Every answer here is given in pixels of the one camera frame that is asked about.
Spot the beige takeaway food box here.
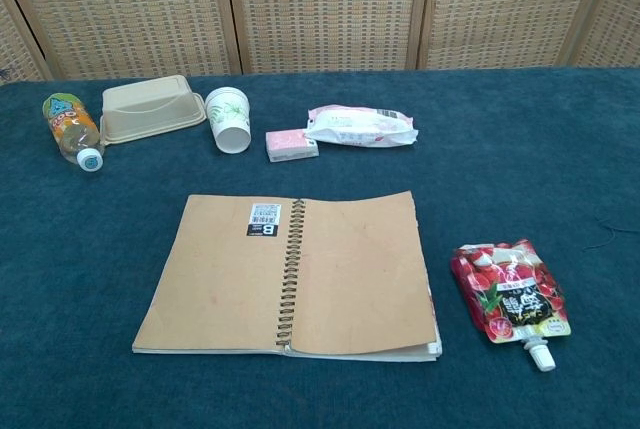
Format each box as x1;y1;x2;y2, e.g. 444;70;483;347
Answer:
99;74;208;146

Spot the woven wooden folding screen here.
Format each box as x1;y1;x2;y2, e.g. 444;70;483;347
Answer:
0;0;640;83

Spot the white pink wet wipes pack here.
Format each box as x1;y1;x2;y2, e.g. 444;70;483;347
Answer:
304;104;420;149

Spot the plastic bottle orange label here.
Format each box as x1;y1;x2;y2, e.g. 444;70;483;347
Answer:
42;92;106;174

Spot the small pink tissue pack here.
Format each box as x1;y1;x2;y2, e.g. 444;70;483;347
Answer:
265;128;320;164

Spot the dark blue table cloth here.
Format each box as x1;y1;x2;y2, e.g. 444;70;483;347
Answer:
0;66;640;429

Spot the red jelly drink pouch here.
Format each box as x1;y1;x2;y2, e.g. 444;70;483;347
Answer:
450;238;572;373

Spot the white paper cup green print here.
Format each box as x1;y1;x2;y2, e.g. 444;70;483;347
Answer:
204;87;252;154

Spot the kraft spiral notebook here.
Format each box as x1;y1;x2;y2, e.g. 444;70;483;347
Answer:
131;190;443;364

